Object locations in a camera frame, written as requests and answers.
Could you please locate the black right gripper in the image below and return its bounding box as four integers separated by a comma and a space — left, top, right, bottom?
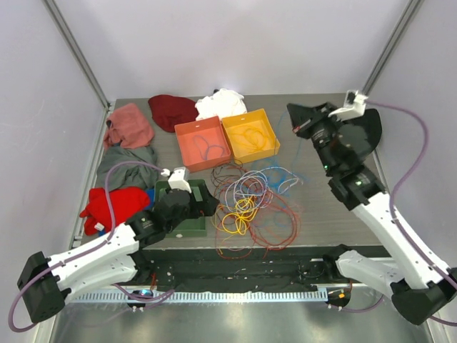
288, 101, 343, 174

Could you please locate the purple blue cable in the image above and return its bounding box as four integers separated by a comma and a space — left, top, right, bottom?
192, 135, 226, 159

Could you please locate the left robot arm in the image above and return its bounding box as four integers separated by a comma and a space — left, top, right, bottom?
15, 184, 220, 324

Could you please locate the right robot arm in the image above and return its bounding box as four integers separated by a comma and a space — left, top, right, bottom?
286, 103, 456, 325

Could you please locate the green plastic tray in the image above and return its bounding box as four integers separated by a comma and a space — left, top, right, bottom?
154, 179, 207, 239

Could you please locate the blue cloth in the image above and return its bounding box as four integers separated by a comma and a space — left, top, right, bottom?
145, 188, 155, 209

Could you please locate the yellow plastic tray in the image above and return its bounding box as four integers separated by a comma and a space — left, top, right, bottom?
222, 109, 280, 164

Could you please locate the coral orange plastic tray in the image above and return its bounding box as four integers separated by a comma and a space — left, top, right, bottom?
175, 116, 231, 173

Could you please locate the black bucket hat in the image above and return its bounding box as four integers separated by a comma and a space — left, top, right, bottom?
339, 109, 383, 164

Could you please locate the bright red cloth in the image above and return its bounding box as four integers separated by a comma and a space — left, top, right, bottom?
79, 187, 149, 236

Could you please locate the white cloth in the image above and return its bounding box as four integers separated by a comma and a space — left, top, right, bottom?
195, 89, 247, 121

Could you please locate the grey cloth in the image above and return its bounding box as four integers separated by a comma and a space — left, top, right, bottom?
95, 146, 159, 192

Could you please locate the dark red cloth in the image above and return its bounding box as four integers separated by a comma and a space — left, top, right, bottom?
148, 94, 199, 133

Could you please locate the pink cloth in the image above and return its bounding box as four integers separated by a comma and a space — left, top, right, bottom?
103, 103, 154, 149

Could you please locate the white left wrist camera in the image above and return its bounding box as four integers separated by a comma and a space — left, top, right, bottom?
160, 166, 192, 193

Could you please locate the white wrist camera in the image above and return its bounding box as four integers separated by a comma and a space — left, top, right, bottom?
328, 90, 368, 121
160, 166, 192, 193

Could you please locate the bright yellow cable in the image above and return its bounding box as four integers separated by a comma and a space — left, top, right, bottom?
221, 198, 258, 235

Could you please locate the orange yellow cable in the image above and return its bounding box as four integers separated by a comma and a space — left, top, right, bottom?
211, 199, 258, 233

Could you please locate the white cable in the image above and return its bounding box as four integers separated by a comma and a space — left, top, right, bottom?
228, 169, 299, 208

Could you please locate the red cable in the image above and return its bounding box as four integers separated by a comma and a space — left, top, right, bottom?
212, 160, 303, 260

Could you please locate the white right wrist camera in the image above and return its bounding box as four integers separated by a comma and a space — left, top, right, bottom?
328, 90, 368, 121

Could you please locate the brown cable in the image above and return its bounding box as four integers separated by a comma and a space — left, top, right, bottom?
211, 160, 247, 190

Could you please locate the white slotted cable duct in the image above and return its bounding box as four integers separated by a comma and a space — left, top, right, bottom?
71, 288, 328, 304

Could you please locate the right aluminium frame post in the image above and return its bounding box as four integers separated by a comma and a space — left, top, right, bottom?
362, 0, 424, 96

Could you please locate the aluminium frame post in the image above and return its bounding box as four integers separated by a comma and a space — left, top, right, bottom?
41, 0, 111, 110
362, 0, 424, 96

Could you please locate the left aluminium frame post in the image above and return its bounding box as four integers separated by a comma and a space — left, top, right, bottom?
41, 0, 111, 110

